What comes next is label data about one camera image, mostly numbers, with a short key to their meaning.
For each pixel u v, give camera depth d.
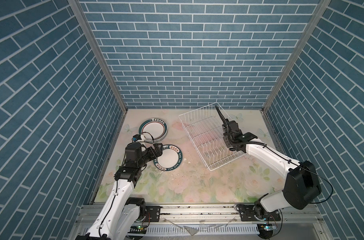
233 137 0.66
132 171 0.57
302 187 0.43
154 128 1.05
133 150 0.59
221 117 0.70
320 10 0.72
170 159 0.92
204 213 0.76
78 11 0.71
